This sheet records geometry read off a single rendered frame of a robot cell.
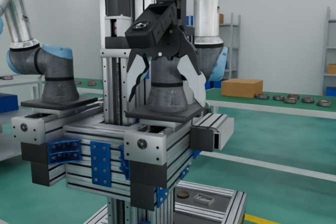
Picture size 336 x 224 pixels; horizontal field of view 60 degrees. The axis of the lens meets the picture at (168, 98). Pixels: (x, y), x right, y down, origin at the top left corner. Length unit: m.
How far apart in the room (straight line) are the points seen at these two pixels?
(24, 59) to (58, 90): 0.19
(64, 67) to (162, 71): 0.45
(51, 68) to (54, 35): 6.52
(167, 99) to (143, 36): 0.59
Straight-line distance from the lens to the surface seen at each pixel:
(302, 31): 6.82
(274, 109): 2.72
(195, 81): 0.48
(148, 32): 0.41
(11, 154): 3.42
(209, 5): 0.96
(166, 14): 0.47
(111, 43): 1.20
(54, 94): 1.26
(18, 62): 1.35
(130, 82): 0.53
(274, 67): 6.90
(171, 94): 0.99
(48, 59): 1.27
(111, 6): 1.21
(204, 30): 0.96
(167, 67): 0.98
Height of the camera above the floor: 1.25
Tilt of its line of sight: 10 degrees down
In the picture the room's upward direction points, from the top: straight up
